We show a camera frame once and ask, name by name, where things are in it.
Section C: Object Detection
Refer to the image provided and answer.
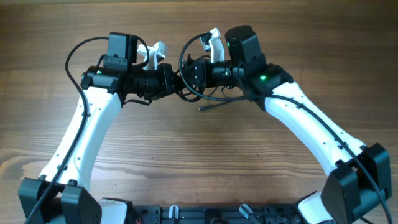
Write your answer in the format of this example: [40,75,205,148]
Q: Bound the black USB cables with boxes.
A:
[174,55,249,111]

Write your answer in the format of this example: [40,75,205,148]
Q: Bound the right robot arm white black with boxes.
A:
[178,25,392,223]

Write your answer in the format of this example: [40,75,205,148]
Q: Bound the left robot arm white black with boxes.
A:
[18,32,181,223]

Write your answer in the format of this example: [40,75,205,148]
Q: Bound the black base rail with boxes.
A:
[127,204,304,224]

